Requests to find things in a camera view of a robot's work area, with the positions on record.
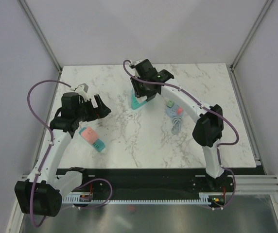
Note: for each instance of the blue round power strip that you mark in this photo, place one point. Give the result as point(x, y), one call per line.
point(176, 120)

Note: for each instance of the pink cube socket adapter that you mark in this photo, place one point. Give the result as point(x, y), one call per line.
point(89, 135)

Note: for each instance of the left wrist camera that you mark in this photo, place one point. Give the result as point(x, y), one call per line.
point(82, 90)

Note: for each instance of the white charger adapter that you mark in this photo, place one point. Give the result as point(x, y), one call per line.
point(142, 99)

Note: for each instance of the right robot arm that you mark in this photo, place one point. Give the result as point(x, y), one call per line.
point(208, 119)

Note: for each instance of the coral square adapter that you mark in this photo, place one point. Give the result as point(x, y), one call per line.
point(179, 111)

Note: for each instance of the teal rectangular power strip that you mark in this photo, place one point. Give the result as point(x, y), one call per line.
point(98, 145)

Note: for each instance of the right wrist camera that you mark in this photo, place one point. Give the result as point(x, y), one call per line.
point(133, 64)

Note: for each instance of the white slotted cable duct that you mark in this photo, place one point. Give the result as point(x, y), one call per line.
point(81, 198)

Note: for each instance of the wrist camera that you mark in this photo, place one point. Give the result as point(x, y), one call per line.
point(133, 64)
point(82, 90)

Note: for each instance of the teal triangular power strip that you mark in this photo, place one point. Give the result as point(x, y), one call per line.
point(135, 104)

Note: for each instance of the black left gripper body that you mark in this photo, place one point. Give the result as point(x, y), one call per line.
point(90, 112)

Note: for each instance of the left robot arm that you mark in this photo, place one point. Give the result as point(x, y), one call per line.
point(42, 192)

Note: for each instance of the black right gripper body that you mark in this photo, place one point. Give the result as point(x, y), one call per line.
point(140, 87)

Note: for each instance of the green cube plug adapter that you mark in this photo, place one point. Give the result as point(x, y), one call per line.
point(170, 103)

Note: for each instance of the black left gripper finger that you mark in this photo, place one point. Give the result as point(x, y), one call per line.
point(100, 103)
point(104, 111)

